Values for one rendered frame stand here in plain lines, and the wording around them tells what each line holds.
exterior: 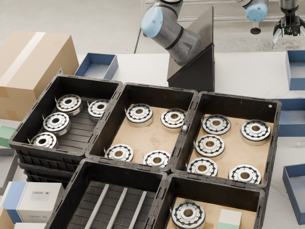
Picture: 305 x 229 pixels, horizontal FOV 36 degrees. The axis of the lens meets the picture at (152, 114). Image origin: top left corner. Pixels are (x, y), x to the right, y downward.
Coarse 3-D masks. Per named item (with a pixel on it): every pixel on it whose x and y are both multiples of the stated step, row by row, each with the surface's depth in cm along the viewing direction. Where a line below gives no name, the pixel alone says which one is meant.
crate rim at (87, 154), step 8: (152, 88) 180; (160, 88) 179; (168, 88) 179; (176, 88) 178; (120, 96) 179; (112, 104) 176; (192, 104) 171; (104, 120) 170; (184, 120) 165; (96, 136) 164; (176, 144) 157; (88, 152) 159; (176, 152) 155; (104, 160) 156; (112, 160) 155; (120, 160) 155; (152, 168) 151; (160, 168) 150; (168, 168) 150
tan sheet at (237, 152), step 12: (240, 120) 176; (228, 144) 168; (240, 144) 167; (264, 144) 166; (192, 156) 166; (228, 156) 164; (240, 156) 163; (252, 156) 163; (264, 156) 162; (228, 168) 160; (264, 168) 159
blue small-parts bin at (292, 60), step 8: (288, 56) 216; (296, 56) 215; (304, 56) 215; (288, 64) 207; (296, 64) 216; (304, 64) 216; (288, 72) 207; (296, 72) 212; (304, 72) 211; (288, 80) 207; (296, 80) 200; (304, 80) 200; (296, 88) 203; (304, 88) 203
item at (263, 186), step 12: (228, 96) 172; (240, 96) 171; (276, 108) 164; (192, 120) 165; (276, 120) 160; (276, 132) 156; (180, 144) 157; (216, 180) 145; (228, 180) 144; (264, 180) 142
